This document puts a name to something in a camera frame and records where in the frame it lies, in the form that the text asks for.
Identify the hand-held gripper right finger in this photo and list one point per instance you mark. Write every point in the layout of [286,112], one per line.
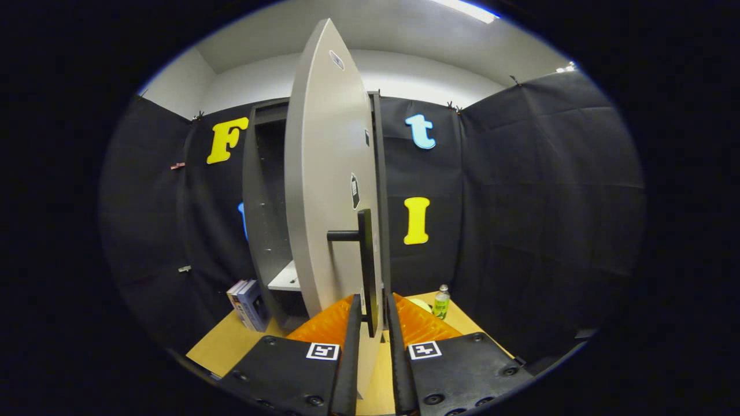
[396,358]

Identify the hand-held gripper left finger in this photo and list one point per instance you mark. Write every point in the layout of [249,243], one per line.
[352,346]

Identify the grey shoe cabinet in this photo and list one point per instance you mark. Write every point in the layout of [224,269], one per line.
[260,202]

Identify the beige shoe cabinet door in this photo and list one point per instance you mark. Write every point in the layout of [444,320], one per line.
[318,173]

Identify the yellow plush toy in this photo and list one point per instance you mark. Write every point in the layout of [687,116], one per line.
[422,304]

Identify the green drink bottle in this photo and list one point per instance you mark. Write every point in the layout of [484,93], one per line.
[441,303]

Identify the blue cover book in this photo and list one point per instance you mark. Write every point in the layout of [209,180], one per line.
[255,303]

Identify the white cover book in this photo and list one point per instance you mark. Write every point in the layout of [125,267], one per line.
[236,300]

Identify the black backdrop cloth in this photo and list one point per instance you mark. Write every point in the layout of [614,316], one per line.
[520,202]

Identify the small ceiling light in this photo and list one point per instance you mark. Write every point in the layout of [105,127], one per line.
[566,67]

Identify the long ceiling light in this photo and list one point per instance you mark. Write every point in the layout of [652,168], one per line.
[465,10]

